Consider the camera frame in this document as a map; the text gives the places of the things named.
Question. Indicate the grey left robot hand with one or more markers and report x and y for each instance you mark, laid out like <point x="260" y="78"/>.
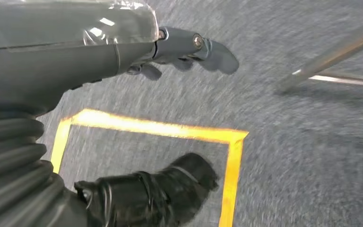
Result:
<point x="59" y="47"/>

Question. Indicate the steel workbench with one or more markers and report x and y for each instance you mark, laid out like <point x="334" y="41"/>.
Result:
<point x="335" y="55"/>

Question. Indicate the yellow floor tape square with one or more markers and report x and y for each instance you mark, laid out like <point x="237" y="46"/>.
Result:
<point x="153" y="127"/>

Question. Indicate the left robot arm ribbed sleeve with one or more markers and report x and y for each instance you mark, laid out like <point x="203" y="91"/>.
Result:
<point x="9" y="163"/>

